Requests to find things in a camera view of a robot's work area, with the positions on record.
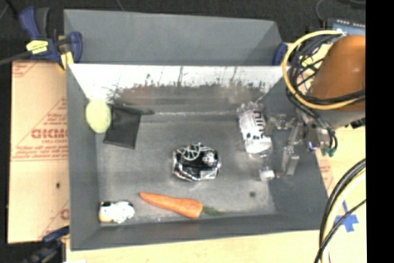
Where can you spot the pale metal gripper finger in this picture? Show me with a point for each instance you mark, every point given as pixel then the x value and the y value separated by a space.
pixel 291 161
pixel 277 123

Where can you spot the black and white crumpled packet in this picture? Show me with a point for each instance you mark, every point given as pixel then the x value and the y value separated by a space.
pixel 195 163

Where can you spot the grey metal bin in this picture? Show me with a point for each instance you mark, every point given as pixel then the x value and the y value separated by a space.
pixel 172 160

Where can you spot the orange toy carrot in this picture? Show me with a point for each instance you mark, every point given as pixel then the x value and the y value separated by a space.
pixel 175 204

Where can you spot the dark grey cloth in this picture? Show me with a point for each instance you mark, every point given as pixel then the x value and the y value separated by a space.
pixel 123 127

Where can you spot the white and black toy animal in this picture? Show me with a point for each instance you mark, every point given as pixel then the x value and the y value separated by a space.
pixel 117 212

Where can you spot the brown cardboard board, red print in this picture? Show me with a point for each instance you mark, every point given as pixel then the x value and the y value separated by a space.
pixel 37 138

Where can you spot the black cylinder on white bracket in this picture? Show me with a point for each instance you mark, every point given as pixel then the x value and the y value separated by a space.
pixel 358 123

